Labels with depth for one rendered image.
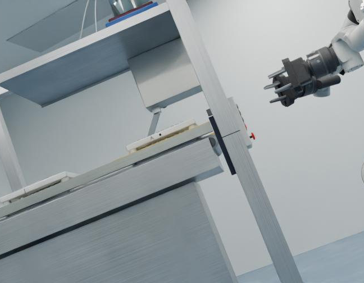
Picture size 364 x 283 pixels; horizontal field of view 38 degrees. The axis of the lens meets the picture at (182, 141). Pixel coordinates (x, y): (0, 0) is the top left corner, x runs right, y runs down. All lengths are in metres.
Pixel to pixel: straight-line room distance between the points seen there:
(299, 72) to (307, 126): 3.66
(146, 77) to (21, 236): 0.71
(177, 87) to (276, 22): 3.74
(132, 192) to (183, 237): 0.22
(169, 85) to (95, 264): 0.69
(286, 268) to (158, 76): 0.83
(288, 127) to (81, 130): 2.34
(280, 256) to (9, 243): 0.87
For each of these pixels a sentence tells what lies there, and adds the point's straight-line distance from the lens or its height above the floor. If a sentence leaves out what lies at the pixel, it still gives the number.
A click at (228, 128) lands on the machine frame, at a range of 1.63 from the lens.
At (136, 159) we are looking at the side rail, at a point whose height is 0.90.
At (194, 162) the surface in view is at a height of 0.82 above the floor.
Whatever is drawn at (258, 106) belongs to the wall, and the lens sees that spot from 5.50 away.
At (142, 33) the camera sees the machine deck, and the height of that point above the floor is 1.30.
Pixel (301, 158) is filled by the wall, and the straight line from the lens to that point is 5.41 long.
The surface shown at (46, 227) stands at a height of 0.81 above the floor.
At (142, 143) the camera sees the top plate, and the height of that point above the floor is 0.94.
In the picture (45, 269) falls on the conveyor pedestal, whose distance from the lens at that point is 1.86.
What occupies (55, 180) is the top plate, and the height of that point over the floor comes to 0.94.
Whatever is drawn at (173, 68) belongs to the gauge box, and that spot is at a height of 1.19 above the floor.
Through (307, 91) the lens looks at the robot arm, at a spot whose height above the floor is 0.94.
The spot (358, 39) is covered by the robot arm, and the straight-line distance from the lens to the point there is 1.67.
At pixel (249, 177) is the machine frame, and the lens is 1.61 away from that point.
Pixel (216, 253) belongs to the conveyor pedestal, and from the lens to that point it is 1.73.
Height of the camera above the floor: 0.63
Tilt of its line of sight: 9 degrees up
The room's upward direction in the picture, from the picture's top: 22 degrees counter-clockwise
